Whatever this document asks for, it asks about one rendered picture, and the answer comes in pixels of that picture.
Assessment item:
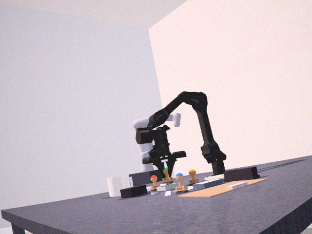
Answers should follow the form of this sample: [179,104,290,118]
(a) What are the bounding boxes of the wooden date stamp with blue knob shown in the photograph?
[175,173,188,194]

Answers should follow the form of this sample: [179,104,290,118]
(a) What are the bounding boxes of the white mug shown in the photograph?
[107,176,133,197]

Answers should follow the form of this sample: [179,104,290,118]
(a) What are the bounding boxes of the brown rubber stamp with green top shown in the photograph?
[163,168,173,184]

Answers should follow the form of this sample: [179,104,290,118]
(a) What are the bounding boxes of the tan flat board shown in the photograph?
[178,178,268,197]

